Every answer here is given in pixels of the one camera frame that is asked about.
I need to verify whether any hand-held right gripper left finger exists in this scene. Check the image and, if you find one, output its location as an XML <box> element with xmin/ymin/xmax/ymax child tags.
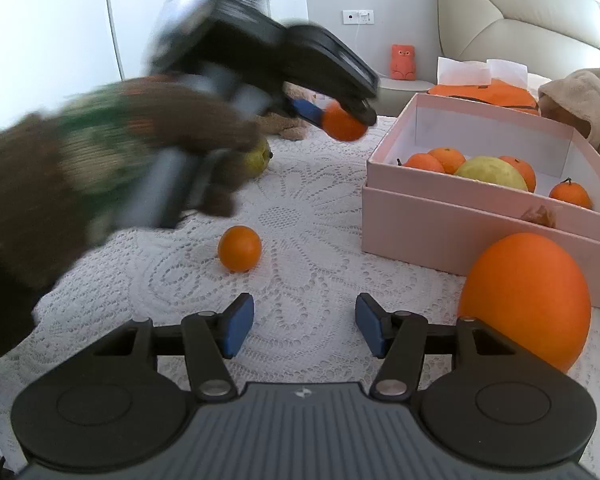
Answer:
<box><xmin>92</xmin><ymin>292</ymin><xmax>256</xmax><ymax>403</ymax></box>

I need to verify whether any beige plush toy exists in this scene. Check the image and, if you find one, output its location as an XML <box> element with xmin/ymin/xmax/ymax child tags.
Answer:
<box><xmin>252</xmin><ymin>85</ymin><xmax>313</xmax><ymax>142</ymax></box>

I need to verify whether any pink cardboard box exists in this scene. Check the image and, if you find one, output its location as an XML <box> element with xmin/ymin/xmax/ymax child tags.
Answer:
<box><xmin>366</xmin><ymin>92</ymin><xmax>600</xmax><ymax>233</ymax></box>

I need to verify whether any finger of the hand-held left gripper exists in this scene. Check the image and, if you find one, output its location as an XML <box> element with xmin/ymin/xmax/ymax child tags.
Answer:
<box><xmin>280</xmin><ymin>96</ymin><xmax>328</xmax><ymax>130</ymax></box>
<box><xmin>342</xmin><ymin>95</ymin><xmax>379</xmax><ymax>126</ymax></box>

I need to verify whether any orange pouch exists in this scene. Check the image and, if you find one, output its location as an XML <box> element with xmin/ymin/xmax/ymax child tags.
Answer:
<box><xmin>427</xmin><ymin>79</ymin><xmax>541</xmax><ymax>116</ymax></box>

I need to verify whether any person's left forearm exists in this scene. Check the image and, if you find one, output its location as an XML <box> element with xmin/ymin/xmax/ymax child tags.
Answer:
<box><xmin>0</xmin><ymin>85</ymin><xmax>156</xmax><ymax>376</ymax></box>

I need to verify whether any white lace cloth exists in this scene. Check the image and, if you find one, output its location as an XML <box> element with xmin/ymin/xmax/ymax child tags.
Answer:
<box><xmin>0</xmin><ymin>115</ymin><xmax>600</xmax><ymax>480</ymax></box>

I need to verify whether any yellow-green lemon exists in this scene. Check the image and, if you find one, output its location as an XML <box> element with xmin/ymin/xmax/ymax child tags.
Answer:
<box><xmin>454</xmin><ymin>156</ymin><xmax>529</xmax><ymax>192</ymax></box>
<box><xmin>240</xmin><ymin>137</ymin><xmax>272</xmax><ymax>177</ymax></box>

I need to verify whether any person's left hand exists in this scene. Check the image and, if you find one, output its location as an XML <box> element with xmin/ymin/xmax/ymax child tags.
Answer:
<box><xmin>115</xmin><ymin>74</ymin><xmax>263</xmax><ymax>218</ymax></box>

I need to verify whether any large orange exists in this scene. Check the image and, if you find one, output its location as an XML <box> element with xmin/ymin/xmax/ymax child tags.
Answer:
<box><xmin>458</xmin><ymin>232</ymin><xmax>592</xmax><ymax>373</ymax></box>

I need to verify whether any pink cardboard box lid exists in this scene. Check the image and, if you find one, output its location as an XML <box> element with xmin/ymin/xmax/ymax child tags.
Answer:
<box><xmin>361</xmin><ymin>182</ymin><xmax>600</xmax><ymax>311</ymax></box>

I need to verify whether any white wall socket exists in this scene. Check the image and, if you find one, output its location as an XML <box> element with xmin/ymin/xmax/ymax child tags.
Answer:
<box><xmin>341</xmin><ymin>9</ymin><xmax>375</xmax><ymax>26</ymax></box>

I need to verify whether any beige blanket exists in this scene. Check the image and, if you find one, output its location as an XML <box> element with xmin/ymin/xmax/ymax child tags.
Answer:
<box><xmin>537</xmin><ymin>67</ymin><xmax>600</xmax><ymax>181</ymax></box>

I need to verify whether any cream leather sofa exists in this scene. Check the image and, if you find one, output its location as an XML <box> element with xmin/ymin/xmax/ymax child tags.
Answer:
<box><xmin>437</xmin><ymin>0</ymin><xmax>600</xmax><ymax>70</ymax></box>

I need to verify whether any white tissue paper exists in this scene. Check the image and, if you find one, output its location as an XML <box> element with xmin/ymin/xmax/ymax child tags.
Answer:
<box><xmin>437</xmin><ymin>57</ymin><xmax>551</xmax><ymax>87</ymax></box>

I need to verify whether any orange bear figure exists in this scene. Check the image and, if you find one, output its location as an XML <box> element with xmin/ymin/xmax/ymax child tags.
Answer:
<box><xmin>390</xmin><ymin>44</ymin><xmax>417</xmax><ymax>81</ymax></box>

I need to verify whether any white round side table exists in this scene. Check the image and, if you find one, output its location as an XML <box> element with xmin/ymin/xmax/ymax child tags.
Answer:
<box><xmin>377</xmin><ymin>79</ymin><xmax>436</xmax><ymax>117</ymax></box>

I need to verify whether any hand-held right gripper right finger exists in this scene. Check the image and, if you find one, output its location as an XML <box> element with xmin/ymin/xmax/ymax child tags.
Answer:
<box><xmin>355</xmin><ymin>293</ymin><xmax>511</xmax><ymax>403</ymax></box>

